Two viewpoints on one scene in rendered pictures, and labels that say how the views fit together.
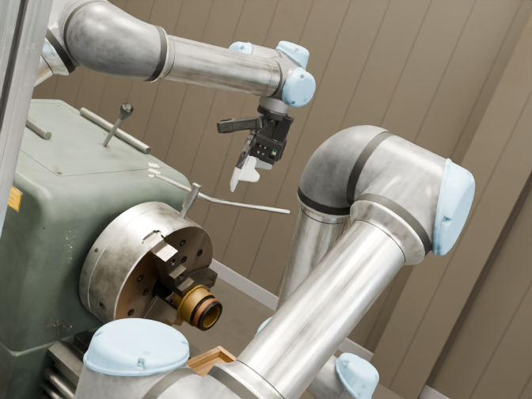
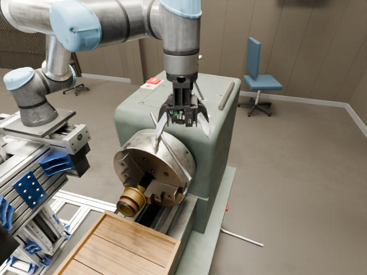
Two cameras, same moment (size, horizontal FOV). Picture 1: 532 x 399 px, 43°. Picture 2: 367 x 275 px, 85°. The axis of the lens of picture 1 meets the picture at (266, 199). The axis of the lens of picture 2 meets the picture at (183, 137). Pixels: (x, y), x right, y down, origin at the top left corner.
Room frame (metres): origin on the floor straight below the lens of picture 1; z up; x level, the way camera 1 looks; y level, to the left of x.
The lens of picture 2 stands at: (1.47, -0.38, 1.68)
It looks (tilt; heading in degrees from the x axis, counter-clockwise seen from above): 38 degrees down; 83
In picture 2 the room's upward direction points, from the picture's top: straight up
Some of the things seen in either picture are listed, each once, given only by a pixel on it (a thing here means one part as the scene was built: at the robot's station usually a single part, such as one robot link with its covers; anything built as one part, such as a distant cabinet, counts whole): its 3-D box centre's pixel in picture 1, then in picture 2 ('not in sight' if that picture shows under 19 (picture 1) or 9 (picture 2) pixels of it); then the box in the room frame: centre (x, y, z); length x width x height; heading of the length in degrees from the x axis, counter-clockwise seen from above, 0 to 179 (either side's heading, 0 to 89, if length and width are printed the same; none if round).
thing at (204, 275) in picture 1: (199, 281); (165, 191); (1.47, 0.08, 1.08); 0.12 x 0.11 x 0.05; 150
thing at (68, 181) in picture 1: (40, 206); (184, 123); (1.60, 0.55, 1.06); 0.59 x 0.48 x 0.39; 60
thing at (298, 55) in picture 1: (286, 69); (179, 20); (1.52, 0.06, 1.63); 0.09 x 0.08 x 0.11; 133
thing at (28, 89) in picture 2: not in sight; (25, 85); (0.89, 0.54, 1.33); 0.13 x 0.12 x 0.14; 43
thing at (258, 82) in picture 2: not in sight; (261, 78); (3.04, 2.43, 0.53); 0.62 x 0.59 x 1.06; 155
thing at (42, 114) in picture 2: not in sight; (36, 109); (0.89, 0.54, 1.21); 0.15 x 0.15 x 0.10
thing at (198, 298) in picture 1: (196, 306); (132, 199); (1.35, 0.06, 1.08); 0.09 x 0.09 x 0.09; 60
